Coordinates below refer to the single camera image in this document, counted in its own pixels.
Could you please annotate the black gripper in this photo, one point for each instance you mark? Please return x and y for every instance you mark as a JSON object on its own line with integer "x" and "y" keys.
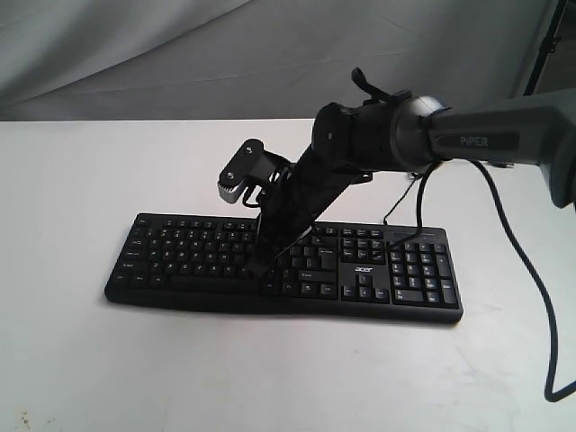
{"x": 288, "y": 210}

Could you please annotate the wrist camera with black bracket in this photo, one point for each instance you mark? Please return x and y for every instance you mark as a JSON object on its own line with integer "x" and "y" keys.
{"x": 252, "y": 174}

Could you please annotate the black Acer keyboard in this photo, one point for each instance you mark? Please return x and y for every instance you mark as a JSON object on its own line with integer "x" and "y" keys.
{"x": 365, "y": 271}

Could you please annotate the black stand pole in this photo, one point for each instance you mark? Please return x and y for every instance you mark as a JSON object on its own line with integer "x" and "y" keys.
{"x": 547, "y": 43}

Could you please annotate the grey backdrop cloth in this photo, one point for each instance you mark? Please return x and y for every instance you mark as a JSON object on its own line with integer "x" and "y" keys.
{"x": 157, "y": 60}

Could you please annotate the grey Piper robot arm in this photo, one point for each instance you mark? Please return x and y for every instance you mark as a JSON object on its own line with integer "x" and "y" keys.
{"x": 401, "y": 132}

